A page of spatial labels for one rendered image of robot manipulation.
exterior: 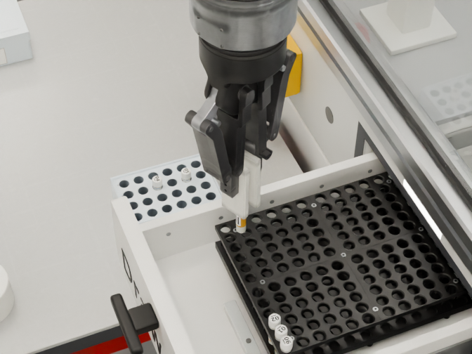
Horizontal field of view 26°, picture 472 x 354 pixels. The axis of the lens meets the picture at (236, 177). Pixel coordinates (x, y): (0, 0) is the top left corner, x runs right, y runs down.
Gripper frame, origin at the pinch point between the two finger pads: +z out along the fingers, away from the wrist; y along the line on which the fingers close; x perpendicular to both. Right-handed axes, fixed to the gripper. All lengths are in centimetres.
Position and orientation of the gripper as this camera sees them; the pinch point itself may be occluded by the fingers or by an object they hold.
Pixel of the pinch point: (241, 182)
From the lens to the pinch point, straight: 100.5
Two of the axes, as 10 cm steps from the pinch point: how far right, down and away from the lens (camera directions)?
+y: -6.4, 5.8, -5.1
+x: 7.7, 4.8, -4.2
